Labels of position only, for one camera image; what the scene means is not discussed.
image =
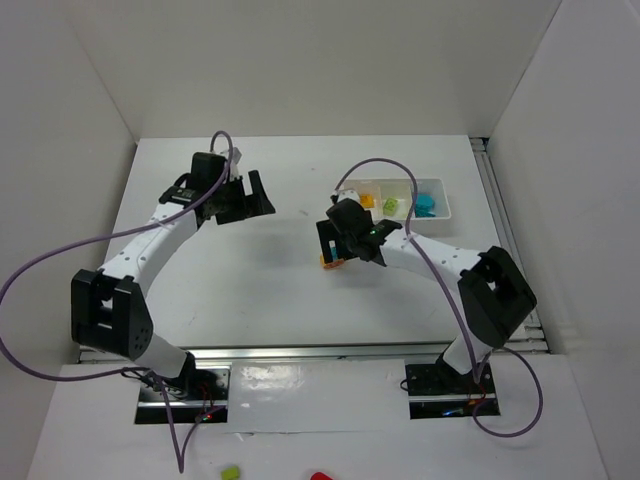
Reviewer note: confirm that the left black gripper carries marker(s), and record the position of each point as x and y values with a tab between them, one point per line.
245	201

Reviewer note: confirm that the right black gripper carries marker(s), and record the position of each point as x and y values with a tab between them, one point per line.
329	240

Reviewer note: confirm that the orange green lego stack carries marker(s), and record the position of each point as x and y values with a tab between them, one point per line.
335	262

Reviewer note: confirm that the orange lego brick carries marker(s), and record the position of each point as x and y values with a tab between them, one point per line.
367	201

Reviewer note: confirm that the teal rounded lego piece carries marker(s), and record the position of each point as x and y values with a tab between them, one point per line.
424	206

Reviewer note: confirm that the green lego brick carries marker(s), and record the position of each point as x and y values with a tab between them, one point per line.
390	206

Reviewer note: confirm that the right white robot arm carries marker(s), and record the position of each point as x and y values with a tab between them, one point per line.
486	290

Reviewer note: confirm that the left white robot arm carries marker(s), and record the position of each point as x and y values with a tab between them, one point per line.
109	312

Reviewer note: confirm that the white divided container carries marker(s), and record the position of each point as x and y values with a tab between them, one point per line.
402	190

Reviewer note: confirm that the red object foreground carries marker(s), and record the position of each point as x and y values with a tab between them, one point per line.
320	475

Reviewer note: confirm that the lime green lego foreground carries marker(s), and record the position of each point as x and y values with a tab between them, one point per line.
230	473

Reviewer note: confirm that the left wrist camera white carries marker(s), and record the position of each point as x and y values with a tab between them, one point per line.
235	156

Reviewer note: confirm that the aluminium rail front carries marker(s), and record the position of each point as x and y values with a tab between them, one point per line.
318	351

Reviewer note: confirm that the aluminium rail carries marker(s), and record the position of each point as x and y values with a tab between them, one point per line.
530	338
318	351

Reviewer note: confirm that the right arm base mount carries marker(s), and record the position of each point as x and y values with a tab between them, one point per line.
436	393

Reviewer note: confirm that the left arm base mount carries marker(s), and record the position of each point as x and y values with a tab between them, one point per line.
205	400

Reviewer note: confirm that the aluminium rail right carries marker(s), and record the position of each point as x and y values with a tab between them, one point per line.
530	338

